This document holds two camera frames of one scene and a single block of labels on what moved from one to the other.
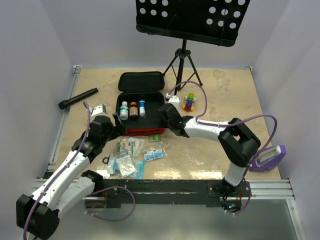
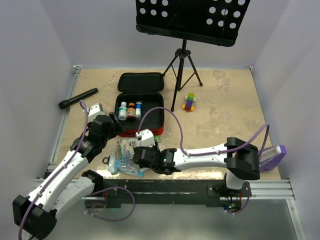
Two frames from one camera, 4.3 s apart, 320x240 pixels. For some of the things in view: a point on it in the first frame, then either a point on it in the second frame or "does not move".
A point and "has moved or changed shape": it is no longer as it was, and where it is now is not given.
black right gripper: x=176 y=110 -> x=155 y=148
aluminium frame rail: x=51 y=162 does not move
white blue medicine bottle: x=142 y=108 has moved or changed shape
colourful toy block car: x=190 y=99 does not move
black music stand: x=214 y=22 does not move
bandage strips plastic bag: x=129 y=146 has moved or changed shape
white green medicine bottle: x=124 y=111 does not move
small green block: x=155 y=138 does not move
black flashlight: x=63 y=104 does not move
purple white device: x=267 y=158 does not move
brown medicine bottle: x=133 y=109 has moved or changed shape
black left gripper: x=120 y=127 does not move
